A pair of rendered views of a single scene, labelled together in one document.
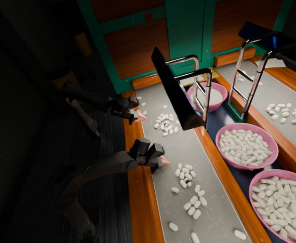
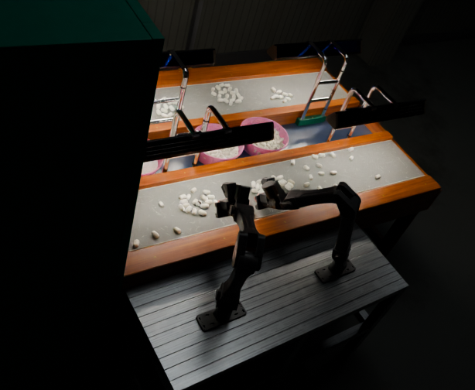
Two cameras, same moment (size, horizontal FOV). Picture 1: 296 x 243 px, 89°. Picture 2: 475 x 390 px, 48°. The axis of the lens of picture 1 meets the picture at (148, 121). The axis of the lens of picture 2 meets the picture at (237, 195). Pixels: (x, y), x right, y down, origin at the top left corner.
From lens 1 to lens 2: 2.27 m
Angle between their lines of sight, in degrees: 82
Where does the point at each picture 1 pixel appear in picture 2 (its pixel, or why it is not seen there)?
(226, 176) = (256, 159)
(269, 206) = (267, 145)
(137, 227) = (319, 217)
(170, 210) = not seen: hidden behind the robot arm
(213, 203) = (277, 172)
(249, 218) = (281, 154)
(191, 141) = (219, 181)
